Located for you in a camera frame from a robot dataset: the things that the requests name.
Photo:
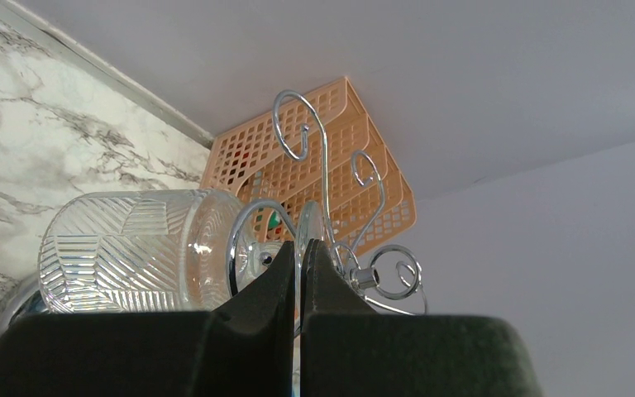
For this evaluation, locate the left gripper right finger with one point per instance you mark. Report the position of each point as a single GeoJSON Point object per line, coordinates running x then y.
{"type": "Point", "coordinates": [348, 349]}

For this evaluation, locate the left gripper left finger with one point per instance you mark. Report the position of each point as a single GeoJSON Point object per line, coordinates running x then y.
{"type": "Point", "coordinates": [243, 348]}

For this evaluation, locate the ribbed clear glass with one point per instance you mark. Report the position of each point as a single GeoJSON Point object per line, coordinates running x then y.
{"type": "Point", "coordinates": [118, 252]}

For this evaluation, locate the chrome wine glass rack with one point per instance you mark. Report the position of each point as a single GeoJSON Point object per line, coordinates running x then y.
{"type": "Point", "coordinates": [248, 256]}

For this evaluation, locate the peach desk organizer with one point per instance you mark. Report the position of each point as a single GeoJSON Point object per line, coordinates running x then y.
{"type": "Point", "coordinates": [367, 191]}

